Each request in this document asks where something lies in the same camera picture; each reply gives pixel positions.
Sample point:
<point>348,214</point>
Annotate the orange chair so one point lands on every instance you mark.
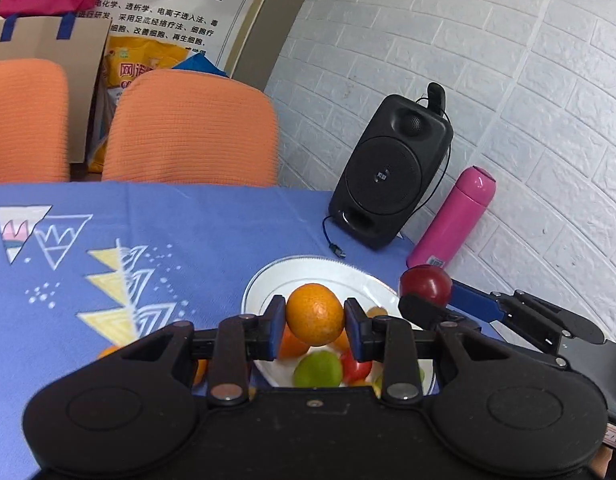
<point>34,106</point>
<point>179,126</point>

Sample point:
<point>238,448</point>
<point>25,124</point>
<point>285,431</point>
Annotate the white round plate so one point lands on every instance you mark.
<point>283,277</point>

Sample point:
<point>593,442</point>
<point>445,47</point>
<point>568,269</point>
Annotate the left orange chair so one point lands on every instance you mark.
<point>34,106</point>

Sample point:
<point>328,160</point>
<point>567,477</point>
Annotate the blue patterned tablecloth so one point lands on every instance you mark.
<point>87,266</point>

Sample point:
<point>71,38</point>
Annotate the orange mandarin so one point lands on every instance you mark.
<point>341,343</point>

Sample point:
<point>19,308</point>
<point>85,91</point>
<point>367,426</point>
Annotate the white chinese text poster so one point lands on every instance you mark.
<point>217,28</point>

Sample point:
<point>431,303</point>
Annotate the pink thermos bottle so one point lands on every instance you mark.
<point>455,219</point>

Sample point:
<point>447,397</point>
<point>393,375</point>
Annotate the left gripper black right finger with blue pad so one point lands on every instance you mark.
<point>398,346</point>

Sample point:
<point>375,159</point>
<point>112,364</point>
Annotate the black speaker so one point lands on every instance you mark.
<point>391,167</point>

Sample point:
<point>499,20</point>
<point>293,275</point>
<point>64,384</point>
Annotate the small orange tangerine on plate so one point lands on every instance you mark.
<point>291,347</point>

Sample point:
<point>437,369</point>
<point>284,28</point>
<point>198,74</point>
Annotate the orange near left finger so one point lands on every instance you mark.
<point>200,372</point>

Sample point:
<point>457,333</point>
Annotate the green apple on plate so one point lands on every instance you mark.
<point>320,369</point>

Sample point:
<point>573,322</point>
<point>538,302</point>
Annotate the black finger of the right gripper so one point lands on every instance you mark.
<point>426,315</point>

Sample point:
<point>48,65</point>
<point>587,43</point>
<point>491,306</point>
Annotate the small red apple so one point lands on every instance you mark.
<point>353,370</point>

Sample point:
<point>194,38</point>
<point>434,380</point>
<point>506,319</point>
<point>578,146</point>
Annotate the yellow plastic bag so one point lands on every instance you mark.
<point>125,59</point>

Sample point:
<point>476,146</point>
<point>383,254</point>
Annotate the small yellow-orange citrus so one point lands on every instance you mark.
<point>314,314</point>

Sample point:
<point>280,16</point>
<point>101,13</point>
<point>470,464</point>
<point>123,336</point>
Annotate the dark red plum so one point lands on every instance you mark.
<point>428,282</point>

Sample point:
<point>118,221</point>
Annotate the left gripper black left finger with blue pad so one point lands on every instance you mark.
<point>233,345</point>

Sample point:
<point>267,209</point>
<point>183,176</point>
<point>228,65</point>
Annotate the green apple on table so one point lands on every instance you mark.
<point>380,382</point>

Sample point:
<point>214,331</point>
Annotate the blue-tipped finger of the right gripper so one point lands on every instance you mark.
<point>535,328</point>

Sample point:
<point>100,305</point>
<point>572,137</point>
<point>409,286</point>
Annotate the brown cardboard box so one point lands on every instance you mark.
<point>77,45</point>

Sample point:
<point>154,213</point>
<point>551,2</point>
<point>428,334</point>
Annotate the yellow-red peach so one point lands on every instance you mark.
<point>376,311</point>

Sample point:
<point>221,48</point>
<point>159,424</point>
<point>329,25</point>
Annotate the right orange chair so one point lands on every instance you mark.
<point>179,126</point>

